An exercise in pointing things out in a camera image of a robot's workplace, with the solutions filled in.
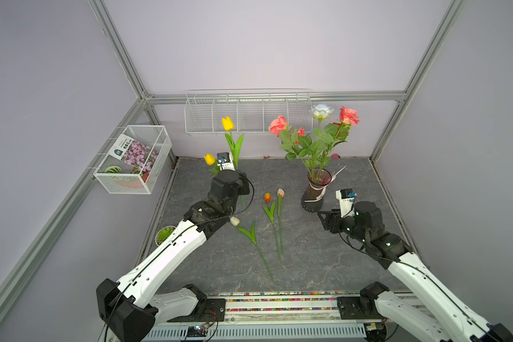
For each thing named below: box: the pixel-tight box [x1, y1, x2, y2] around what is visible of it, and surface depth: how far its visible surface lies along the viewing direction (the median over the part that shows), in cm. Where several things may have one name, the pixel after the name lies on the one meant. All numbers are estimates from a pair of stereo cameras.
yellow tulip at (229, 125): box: [222, 116, 245, 171], surface depth 71 cm
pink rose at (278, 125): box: [268, 114, 293, 138], surface depth 77 cm
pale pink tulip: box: [277, 188, 286, 257], surface depth 98 cm
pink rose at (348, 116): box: [323, 106, 360, 172], surface depth 77 cm
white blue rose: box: [310, 104, 335, 172], surface depth 79 cm
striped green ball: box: [104, 165, 122, 174], surface depth 72 cm
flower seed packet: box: [107, 133, 159, 174], surface depth 76 cm
